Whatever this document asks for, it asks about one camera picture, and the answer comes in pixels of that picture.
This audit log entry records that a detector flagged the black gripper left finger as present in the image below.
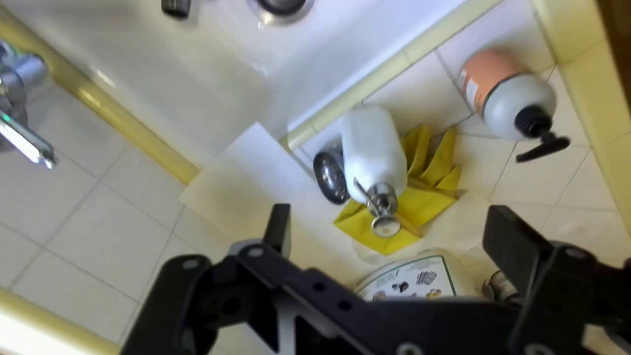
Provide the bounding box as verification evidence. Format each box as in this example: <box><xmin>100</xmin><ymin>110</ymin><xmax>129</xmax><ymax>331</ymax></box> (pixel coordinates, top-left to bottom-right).
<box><xmin>121</xmin><ymin>200</ymin><xmax>397</xmax><ymax>355</ymax></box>

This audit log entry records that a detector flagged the white ceramic sink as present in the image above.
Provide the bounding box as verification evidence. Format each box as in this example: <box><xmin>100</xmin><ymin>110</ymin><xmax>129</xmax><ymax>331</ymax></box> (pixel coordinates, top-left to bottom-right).
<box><xmin>0</xmin><ymin>0</ymin><xmax>506</xmax><ymax>169</ymax></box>

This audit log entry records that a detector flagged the round black steel dish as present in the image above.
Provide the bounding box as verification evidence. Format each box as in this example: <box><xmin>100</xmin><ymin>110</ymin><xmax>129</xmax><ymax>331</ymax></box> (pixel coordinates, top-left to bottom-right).
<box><xmin>312</xmin><ymin>145</ymin><xmax>352</xmax><ymax>204</ymax></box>

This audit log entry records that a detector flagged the chrome faucet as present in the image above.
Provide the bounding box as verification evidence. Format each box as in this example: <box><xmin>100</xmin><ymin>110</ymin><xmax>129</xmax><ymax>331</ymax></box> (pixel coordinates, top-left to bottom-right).
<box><xmin>0</xmin><ymin>37</ymin><xmax>58</xmax><ymax>171</ymax></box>

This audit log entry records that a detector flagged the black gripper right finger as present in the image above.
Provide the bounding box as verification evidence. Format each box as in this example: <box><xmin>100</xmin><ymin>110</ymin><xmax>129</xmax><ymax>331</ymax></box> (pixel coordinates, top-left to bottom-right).
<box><xmin>482</xmin><ymin>202</ymin><xmax>631</xmax><ymax>355</ymax></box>

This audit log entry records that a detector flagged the white pump bottle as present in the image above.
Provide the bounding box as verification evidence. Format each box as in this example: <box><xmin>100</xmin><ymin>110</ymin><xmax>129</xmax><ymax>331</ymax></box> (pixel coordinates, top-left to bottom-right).
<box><xmin>340</xmin><ymin>104</ymin><xmax>411</xmax><ymax>238</ymax></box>

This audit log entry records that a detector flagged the round printed label lid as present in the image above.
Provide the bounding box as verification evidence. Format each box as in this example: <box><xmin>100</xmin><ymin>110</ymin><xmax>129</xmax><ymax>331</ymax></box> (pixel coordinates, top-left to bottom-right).
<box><xmin>354</xmin><ymin>252</ymin><xmax>460</xmax><ymax>303</ymax></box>

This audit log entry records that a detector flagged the white paper sheet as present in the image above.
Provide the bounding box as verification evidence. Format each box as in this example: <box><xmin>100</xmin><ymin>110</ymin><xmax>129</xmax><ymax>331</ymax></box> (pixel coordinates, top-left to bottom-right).
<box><xmin>178</xmin><ymin>119</ymin><xmax>372</xmax><ymax>263</ymax></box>

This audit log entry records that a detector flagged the yellow cloth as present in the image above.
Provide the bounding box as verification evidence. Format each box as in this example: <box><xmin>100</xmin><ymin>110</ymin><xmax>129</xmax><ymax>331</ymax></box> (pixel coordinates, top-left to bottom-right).
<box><xmin>334</xmin><ymin>123</ymin><xmax>466</xmax><ymax>258</ymax></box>

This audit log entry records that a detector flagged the steel sink drain strainer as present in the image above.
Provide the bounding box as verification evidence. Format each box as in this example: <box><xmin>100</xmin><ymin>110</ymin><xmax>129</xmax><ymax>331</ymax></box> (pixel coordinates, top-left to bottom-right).
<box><xmin>247</xmin><ymin>0</ymin><xmax>316</xmax><ymax>19</ymax></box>

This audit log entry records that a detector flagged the pink bottle black pump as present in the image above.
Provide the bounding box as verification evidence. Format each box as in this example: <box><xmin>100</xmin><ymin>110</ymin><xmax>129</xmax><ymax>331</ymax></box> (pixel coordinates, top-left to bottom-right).
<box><xmin>460</xmin><ymin>45</ymin><xmax>573</xmax><ymax>165</ymax></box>

